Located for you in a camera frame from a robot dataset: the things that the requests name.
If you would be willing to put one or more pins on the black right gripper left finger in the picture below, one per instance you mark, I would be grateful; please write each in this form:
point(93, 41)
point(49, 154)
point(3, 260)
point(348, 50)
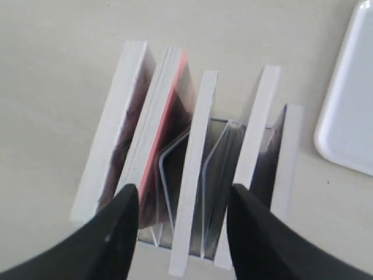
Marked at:
point(101, 249)

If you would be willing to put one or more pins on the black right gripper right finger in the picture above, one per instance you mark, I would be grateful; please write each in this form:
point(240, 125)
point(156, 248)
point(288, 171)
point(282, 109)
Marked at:
point(263, 247)

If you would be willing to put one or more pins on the blue book orange moon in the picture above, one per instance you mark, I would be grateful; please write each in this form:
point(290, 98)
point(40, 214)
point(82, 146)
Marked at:
point(250, 150)

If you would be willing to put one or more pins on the black book white characters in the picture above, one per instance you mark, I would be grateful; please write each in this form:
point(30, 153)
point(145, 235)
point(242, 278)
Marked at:
point(287, 151)

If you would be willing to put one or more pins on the dark brown book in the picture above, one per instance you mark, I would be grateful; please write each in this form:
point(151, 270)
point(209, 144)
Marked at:
point(190, 176)

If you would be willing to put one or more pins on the red teal book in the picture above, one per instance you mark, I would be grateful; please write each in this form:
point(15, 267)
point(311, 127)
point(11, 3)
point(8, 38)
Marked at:
point(166, 113)

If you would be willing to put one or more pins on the grey marbled book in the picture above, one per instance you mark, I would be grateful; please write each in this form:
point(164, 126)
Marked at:
point(115, 131)

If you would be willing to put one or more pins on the white plastic tray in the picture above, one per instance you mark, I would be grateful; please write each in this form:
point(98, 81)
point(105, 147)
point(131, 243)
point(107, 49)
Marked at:
point(343, 134)

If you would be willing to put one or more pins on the white wire book rack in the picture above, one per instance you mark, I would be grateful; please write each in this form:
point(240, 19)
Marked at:
point(220, 156)

